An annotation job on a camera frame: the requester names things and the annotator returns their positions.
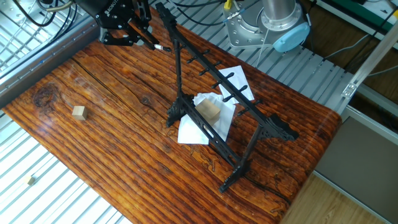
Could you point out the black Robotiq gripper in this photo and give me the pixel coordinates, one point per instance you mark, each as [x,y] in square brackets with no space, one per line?
[109,12]

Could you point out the thin metal utensil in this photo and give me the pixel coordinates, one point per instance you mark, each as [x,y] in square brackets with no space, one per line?
[161,47]

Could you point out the black ornate pen rack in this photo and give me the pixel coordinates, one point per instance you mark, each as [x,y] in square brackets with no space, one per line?
[276,129]

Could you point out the small wooden cube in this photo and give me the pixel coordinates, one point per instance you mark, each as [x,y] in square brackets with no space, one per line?
[29,180]
[79,113]

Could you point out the large wooden block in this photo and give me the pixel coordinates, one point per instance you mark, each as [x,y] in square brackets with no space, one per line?
[207,111]

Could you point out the single white paper sheet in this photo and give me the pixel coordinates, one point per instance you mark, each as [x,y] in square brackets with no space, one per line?
[237,79]

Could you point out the wood grain table mat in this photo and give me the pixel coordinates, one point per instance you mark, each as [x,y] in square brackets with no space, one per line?
[124,155]

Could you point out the thin white zip tie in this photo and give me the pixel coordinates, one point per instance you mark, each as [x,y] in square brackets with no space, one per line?
[262,46]

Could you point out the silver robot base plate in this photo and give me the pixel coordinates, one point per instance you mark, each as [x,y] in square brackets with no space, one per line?
[242,31]

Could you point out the aluminium profile post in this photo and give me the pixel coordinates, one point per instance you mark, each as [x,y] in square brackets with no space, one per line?
[370,59]

